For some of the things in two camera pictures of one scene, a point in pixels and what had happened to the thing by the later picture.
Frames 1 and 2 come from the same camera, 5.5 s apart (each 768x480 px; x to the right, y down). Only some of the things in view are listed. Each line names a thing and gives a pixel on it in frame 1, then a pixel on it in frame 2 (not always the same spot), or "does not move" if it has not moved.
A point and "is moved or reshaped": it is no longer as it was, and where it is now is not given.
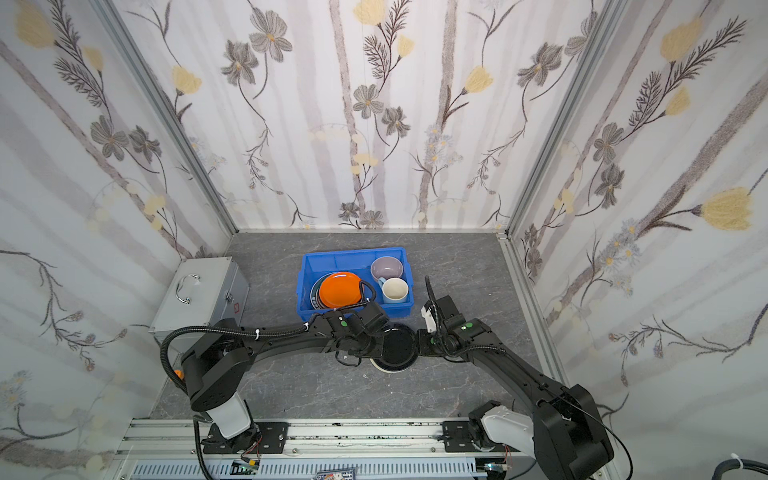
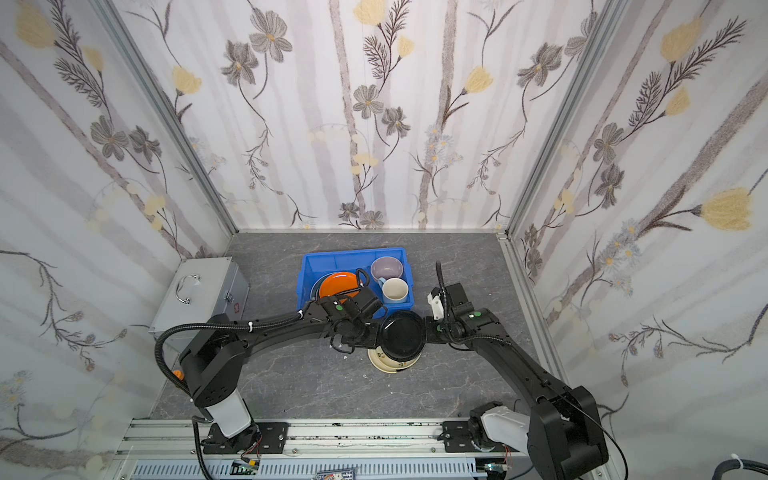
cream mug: x=394 y=290 does not move
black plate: x=400 y=349 is moved or reshaped
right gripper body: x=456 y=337 -> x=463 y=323
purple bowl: x=386 y=267 does not move
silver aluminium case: x=204 y=292 does not move
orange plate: x=339 y=289 does not move
